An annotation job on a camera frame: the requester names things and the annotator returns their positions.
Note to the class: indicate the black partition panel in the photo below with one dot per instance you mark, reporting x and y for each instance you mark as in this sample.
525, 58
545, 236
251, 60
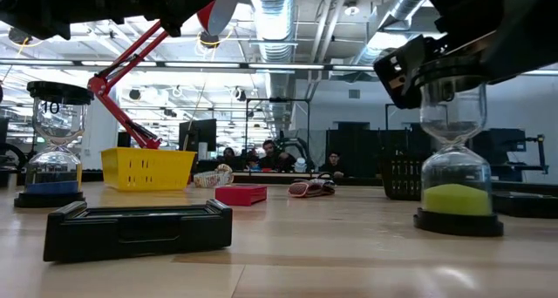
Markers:
362, 145

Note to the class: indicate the black metal table frame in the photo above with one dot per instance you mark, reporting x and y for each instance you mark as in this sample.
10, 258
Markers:
357, 181

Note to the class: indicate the silver ceiling air duct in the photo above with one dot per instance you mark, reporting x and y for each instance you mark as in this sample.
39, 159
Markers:
405, 2
274, 19

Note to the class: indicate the red desk lamp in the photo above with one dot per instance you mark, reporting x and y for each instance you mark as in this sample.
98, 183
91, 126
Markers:
104, 85

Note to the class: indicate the woven patterned bowl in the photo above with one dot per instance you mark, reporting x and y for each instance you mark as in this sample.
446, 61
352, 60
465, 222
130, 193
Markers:
211, 179

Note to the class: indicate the black computer monitor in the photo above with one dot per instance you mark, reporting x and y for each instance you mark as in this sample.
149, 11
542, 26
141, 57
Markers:
198, 134

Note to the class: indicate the person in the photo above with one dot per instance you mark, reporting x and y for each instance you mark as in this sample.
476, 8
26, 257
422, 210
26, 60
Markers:
333, 160
274, 152
252, 160
229, 155

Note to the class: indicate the black plastic basket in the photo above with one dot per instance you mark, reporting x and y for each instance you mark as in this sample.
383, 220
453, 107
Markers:
401, 180

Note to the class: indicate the black rectangular plastic box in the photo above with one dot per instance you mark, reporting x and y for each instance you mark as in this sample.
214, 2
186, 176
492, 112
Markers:
135, 232

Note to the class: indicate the black robot workstation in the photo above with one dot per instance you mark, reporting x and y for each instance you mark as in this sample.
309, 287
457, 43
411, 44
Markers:
497, 147

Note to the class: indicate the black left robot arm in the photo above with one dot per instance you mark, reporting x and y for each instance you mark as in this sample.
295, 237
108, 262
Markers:
52, 6

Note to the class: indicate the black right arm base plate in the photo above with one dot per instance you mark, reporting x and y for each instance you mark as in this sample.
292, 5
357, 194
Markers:
527, 202

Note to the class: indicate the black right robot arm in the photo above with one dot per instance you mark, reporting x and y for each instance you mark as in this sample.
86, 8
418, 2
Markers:
514, 23

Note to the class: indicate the pink braided band wristwatch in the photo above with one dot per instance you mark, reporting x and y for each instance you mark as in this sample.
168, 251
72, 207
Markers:
305, 189

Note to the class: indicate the ceiling light strip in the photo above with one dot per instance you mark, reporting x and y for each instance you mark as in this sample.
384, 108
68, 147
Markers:
35, 62
200, 65
285, 66

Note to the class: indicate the small red box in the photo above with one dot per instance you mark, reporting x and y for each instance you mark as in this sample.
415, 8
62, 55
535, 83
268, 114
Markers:
240, 195

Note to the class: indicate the glass hourglass green sand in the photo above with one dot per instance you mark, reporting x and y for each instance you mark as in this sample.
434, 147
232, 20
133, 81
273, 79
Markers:
455, 167

